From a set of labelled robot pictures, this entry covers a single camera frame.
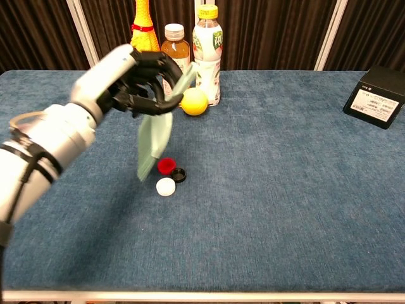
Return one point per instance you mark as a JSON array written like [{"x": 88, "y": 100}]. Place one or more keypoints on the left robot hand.
[{"x": 104, "y": 82}]

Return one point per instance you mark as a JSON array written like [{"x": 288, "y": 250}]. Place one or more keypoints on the red bottle cap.
[{"x": 166, "y": 165}]

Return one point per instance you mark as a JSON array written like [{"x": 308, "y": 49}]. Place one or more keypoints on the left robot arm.
[{"x": 47, "y": 142}]

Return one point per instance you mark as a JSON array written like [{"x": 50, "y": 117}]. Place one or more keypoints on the amber tea bottle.
[{"x": 177, "y": 44}]

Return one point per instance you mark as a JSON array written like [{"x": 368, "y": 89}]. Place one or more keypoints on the white green drink bottle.
[{"x": 207, "y": 63}]

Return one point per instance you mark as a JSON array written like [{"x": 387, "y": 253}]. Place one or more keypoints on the black bottle cap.
[{"x": 181, "y": 175}]

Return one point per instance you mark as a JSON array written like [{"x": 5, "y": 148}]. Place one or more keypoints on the white bottle cap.
[{"x": 165, "y": 187}]

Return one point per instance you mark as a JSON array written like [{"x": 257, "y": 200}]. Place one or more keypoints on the dark pleated curtain panel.
[
  {"x": 269, "y": 35},
  {"x": 34, "y": 31},
  {"x": 373, "y": 31},
  {"x": 117, "y": 22}
]

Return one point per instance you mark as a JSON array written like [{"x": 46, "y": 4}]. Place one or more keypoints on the yellow rubber chicken toy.
[{"x": 144, "y": 35}]

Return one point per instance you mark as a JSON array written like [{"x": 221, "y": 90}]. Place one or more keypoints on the yellow ball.
[{"x": 195, "y": 103}]

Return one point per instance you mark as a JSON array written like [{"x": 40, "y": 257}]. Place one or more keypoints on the blue table cloth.
[{"x": 253, "y": 190}]

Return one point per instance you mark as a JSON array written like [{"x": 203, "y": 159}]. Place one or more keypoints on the black box with white label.
[{"x": 379, "y": 98}]

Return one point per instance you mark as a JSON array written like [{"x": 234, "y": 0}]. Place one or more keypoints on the white partition frame post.
[
  {"x": 83, "y": 35},
  {"x": 330, "y": 35}
]

